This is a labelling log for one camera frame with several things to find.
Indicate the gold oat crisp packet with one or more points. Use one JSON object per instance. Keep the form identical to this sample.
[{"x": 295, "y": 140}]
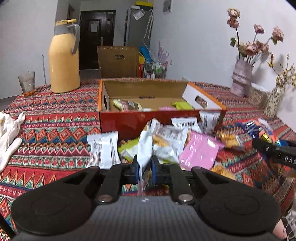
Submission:
[{"x": 230, "y": 140}]

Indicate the grey refrigerator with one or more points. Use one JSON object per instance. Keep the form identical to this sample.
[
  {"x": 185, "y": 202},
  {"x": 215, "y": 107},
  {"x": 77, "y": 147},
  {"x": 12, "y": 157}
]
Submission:
[{"x": 138, "y": 27}]

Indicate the green snack packet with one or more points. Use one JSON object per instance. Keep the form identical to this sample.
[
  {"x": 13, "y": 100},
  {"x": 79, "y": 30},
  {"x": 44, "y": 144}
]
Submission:
[{"x": 182, "y": 105}]

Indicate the yellow thermos jug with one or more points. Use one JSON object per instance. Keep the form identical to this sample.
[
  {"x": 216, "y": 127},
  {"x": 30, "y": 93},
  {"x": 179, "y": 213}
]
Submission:
[{"x": 64, "y": 57}]

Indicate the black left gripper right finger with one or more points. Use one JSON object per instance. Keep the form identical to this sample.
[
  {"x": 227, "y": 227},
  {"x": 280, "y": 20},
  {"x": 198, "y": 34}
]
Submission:
[{"x": 223, "y": 204}]

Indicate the glass cup with tea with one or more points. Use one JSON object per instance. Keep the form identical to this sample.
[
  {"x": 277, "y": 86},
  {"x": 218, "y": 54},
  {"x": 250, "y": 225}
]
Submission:
[{"x": 27, "y": 83}]

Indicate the small speckled vase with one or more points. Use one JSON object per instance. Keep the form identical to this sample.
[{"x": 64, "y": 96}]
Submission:
[{"x": 273, "y": 102}]

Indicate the black entrance door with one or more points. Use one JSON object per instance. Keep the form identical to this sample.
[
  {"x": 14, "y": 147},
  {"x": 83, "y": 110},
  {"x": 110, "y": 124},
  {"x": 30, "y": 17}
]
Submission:
[{"x": 97, "y": 29}]

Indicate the white barcode snack packet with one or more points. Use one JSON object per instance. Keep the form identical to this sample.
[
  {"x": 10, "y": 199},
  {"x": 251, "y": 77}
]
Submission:
[{"x": 103, "y": 151}]

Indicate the brown cardboard box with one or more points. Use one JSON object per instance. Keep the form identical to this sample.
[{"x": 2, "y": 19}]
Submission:
[{"x": 118, "y": 61}]

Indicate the blue orange snack packet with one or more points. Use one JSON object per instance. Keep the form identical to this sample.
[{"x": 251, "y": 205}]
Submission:
[{"x": 259, "y": 128}]

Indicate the pink snack packet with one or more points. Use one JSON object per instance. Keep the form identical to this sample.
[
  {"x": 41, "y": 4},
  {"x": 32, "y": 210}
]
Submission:
[{"x": 200, "y": 151}]

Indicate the white cotton glove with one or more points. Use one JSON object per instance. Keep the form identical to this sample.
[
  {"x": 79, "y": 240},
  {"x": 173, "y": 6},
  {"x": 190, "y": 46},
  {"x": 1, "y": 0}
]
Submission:
[{"x": 10, "y": 129}]

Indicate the red orange cardboard box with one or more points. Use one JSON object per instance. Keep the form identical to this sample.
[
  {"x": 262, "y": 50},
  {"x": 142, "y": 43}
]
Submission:
[{"x": 156, "y": 97}]

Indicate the silver striped snack bar packet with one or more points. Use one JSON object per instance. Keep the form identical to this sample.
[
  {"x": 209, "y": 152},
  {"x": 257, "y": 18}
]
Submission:
[{"x": 126, "y": 105}]

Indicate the patterned red tablecloth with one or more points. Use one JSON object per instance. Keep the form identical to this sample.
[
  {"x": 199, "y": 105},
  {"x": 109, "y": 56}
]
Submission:
[{"x": 55, "y": 145}]

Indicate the wire storage basket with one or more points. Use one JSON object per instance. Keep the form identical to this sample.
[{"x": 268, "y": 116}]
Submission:
[{"x": 153, "y": 69}]

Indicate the white snack packet rear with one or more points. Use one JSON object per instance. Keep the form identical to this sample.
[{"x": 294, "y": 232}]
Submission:
[{"x": 208, "y": 121}]

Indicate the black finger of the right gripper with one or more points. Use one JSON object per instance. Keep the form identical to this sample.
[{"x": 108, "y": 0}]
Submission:
[{"x": 284, "y": 154}]

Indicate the white oat crisp packet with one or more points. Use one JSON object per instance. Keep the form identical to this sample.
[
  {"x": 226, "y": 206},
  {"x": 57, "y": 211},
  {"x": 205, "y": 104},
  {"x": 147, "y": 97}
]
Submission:
[{"x": 144, "y": 153}]

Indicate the dried pink flowers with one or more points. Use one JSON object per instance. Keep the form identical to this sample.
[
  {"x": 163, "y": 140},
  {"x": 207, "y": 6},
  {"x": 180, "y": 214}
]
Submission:
[{"x": 251, "y": 51}]

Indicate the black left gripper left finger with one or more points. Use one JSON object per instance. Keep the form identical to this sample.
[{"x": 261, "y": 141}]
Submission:
[{"x": 66, "y": 204}]

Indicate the pink flower vase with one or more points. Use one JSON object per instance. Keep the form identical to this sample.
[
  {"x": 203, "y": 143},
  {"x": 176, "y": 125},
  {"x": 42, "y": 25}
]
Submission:
[{"x": 241, "y": 77}]

